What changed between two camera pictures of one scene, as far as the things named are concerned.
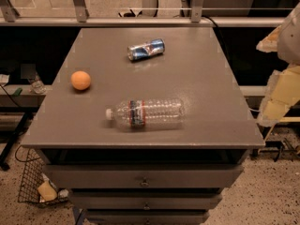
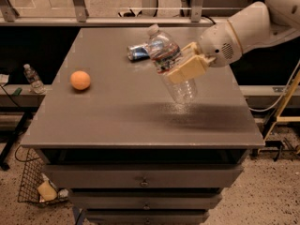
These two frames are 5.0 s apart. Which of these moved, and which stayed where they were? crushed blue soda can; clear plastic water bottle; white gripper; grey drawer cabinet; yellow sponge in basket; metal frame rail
Moved: white gripper; clear plastic water bottle
Stayed: grey drawer cabinet; metal frame rail; yellow sponge in basket; crushed blue soda can
